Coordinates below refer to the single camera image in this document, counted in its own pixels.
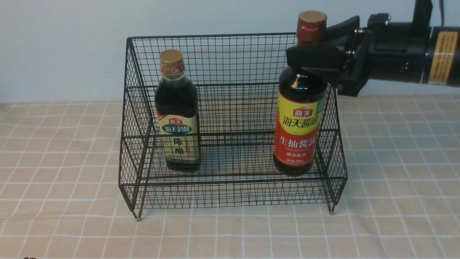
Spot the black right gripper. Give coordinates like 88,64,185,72
286,13,430,97

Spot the soy sauce bottle red cap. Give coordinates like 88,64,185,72
273,10,328,177

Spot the vinegar bottle gold cap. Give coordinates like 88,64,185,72
154,49,202,172

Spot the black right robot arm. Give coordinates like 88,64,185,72
286,0,460,97

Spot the beige checked tablecloth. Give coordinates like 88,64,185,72
0,95,459,259

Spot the black wire mesh shelf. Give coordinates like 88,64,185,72
118,33,348,219

